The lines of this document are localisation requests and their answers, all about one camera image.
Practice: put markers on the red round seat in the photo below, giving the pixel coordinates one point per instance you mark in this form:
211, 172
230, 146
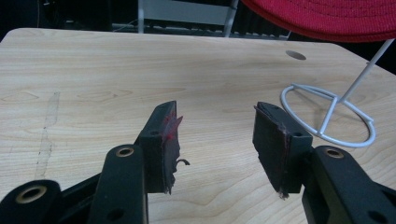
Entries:
327, 18

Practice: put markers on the grey metal frame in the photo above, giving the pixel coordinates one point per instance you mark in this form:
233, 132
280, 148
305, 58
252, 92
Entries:
186, 12

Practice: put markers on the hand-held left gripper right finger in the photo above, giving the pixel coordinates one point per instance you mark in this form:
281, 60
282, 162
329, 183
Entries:
280, 149

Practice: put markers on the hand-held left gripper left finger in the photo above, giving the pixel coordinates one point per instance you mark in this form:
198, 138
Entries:
155, 161

